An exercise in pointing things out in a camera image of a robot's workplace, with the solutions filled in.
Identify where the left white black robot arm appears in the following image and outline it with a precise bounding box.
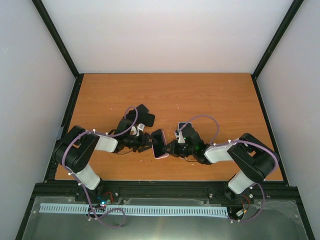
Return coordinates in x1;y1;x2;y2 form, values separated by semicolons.
52;115;157;202

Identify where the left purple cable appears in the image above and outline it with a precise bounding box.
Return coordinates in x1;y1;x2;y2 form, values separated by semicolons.
61;106;140;230

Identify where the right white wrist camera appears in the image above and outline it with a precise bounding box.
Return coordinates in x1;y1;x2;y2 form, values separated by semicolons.
175;130;186;144

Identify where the light blue cable duct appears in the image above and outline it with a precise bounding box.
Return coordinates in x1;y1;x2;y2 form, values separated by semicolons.
38;203;228;218

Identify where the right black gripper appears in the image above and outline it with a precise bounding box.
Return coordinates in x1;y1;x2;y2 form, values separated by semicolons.
162;139;195;159

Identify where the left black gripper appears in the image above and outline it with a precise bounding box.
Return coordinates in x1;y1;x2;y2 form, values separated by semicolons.
124;132;158;153

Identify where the pink phone case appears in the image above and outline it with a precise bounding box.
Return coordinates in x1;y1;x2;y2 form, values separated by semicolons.
151;129;170;160

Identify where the black phone case rear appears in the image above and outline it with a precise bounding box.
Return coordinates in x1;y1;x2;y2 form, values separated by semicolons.
124;104;149;119

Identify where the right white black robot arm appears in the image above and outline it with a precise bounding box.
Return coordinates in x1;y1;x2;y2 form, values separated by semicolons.
162;133;279;202

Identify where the black aluminium frame rail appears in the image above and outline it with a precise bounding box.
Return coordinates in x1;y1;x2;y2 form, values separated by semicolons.
34;179;300;208

